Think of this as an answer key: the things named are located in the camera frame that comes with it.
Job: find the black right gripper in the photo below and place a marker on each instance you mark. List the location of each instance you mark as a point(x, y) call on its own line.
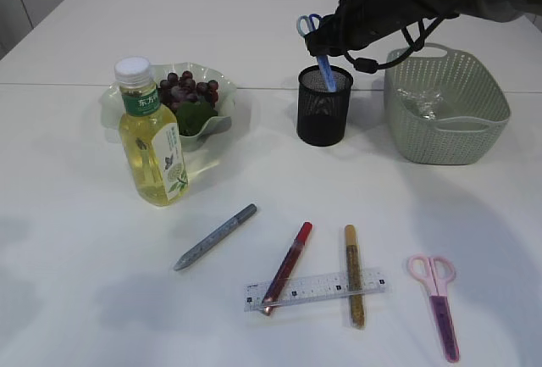
point(356, 24)

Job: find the blue capped scissors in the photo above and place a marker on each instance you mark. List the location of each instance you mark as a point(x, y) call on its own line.
point(326, 70)

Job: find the clear plastic sheet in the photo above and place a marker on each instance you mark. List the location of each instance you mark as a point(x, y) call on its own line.
point(423, 104)

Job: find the purple artificial grape bunch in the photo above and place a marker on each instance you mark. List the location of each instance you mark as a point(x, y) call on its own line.
point(193, 103)

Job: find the green tea plastic bottle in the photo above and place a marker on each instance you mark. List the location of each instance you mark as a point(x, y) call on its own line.
point(150, 135)

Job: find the pink capped scissors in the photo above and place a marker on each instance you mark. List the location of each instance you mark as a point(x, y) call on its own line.
point(435, 273)

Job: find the black mesh pen holder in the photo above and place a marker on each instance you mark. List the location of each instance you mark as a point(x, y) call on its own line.
point(321, 115)

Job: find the green plastic woven basket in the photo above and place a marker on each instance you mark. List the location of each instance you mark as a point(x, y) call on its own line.
point(473, 115)

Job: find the pale green ruffled plate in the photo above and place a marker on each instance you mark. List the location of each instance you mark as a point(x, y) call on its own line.
point(222, 101)

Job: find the silver glitter pen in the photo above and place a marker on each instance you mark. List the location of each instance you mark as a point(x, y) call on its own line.
point(215, 237)

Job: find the red glitter pen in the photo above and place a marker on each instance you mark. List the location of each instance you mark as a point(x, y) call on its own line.
point(283, 273)

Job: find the gold glitter pen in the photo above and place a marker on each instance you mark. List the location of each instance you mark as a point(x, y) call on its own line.
point(357, 312)

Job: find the clear plastic ruler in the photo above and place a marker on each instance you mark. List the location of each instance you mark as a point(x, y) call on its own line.
point(315, 288)

